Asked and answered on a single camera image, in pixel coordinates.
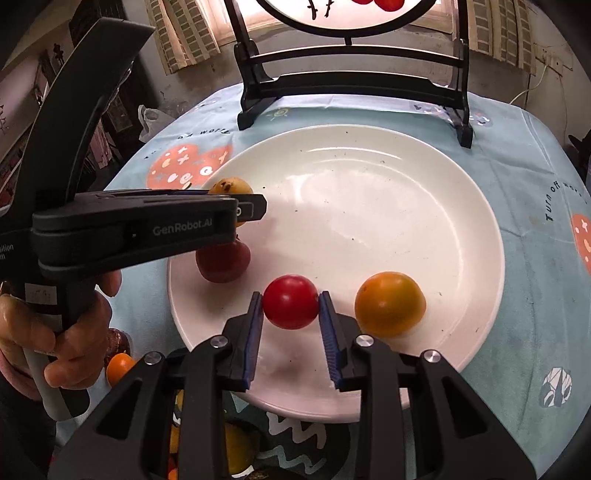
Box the small orange tomato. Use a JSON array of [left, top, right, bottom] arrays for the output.
[[105, 353, 135, 387]]

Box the red cherry tomato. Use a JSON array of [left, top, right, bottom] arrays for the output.
[[263, 275, 318, 330]]

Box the dark water chestnut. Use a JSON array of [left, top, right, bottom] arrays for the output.
[[105, 328, 131, 363]]

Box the left hand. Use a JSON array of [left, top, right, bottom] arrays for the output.
[[1, 271, 122, 400]]

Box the light blue printed tablecloth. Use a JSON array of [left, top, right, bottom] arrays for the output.
[[111, 85, 590, 479]]

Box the green-yellow tomato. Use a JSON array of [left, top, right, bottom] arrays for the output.
[[167, 390, 257, 479]]

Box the orange-yellow tomato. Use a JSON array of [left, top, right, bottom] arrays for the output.
[[353, 272, 427, 338]]

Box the white plastic bag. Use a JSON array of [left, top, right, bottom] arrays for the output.
[[137, 105, 174, 143]]

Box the dark red plum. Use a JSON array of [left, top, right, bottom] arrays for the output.
[[195, 239, 252, 283]]

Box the yellow spotted small fruit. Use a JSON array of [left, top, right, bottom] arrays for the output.
[[207, 176, 254, 228]]

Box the checked curtain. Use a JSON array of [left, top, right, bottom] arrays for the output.
[[144, 0, 221, 75]]

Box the white oval plate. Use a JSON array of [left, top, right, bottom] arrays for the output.
[[167, 124, 506, 424]]

